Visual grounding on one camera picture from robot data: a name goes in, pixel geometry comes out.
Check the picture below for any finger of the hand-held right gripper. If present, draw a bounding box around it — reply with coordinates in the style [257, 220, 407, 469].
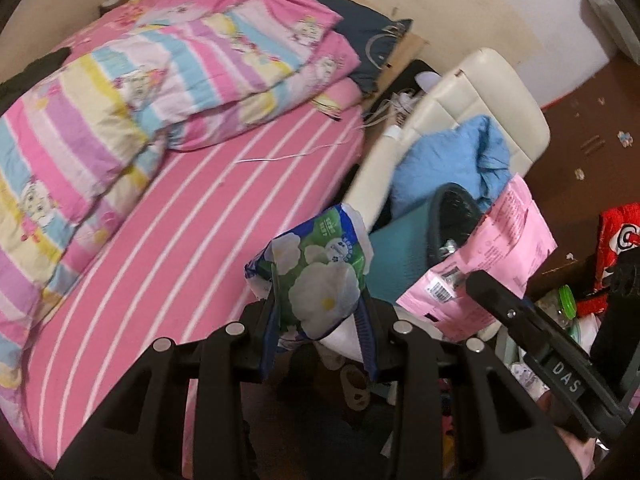
[465, 270, 626, 441]

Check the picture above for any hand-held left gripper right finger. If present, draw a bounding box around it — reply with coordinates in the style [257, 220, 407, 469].
[352, 297, 583, 480]

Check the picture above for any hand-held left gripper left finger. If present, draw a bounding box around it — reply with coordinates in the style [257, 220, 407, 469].
[54, 292, 281, 480]

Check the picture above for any blue green tissue packet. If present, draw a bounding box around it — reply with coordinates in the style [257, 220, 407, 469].
[244, 204, 375, 363]

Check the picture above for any teal waste basket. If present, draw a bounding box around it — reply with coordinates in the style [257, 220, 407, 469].
[370, 182, 483, 311]

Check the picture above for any pink plastic packet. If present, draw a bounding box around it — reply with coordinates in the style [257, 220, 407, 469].
[396, 177, 558, 341]

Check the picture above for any white slipper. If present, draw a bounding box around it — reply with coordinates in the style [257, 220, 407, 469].
[340, 365, 371, 408]

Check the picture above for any green lidded clear jar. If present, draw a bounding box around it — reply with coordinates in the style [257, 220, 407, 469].
[550, 285, 576, 326]

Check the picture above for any red snack package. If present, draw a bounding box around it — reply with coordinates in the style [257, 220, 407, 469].
[592, 202, 640, 316]

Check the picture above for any pink striped bed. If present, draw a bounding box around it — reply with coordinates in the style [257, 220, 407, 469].
[0, 0, 368, 466]

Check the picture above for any light blue cloth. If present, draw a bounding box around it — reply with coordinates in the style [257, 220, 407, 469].
[390, 115, 513, 216]

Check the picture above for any pink pillow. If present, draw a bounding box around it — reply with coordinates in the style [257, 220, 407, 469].
[310, 80, 363, 121]

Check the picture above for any white leather chair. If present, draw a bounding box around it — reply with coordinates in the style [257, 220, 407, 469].
[345, 47, 546, 241]

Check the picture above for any pastel striped cartoon quilt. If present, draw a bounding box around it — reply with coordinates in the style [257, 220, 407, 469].
[0, 0, 363, 391]

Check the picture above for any brown cardboard panel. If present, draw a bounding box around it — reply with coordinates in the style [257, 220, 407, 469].
[367, 30, 431, 111]

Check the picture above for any dark blue pillow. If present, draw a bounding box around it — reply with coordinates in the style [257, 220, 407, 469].
[262, 0, 413, 93]

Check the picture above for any white cable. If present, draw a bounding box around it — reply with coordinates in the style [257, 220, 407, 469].
[237, 91, 421, 163]

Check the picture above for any white wall appliance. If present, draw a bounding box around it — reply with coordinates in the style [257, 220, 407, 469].
[585, 0, 640, 58]

